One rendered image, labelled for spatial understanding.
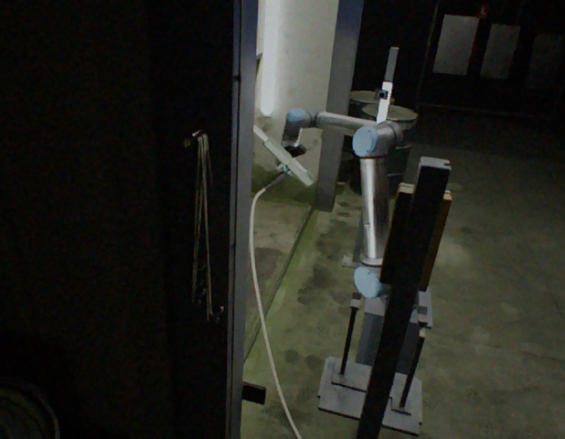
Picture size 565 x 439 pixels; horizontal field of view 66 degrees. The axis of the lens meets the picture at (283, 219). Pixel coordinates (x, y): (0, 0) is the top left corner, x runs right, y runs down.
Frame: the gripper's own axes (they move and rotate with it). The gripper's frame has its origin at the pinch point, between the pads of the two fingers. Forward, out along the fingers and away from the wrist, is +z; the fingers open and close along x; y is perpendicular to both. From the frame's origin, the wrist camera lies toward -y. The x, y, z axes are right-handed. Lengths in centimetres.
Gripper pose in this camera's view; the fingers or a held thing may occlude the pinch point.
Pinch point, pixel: (289, 170)
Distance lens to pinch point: 208.3
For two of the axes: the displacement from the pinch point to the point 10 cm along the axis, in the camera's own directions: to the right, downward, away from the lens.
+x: -6.5, -6.2, -4.3
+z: -0.7, 6.2, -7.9
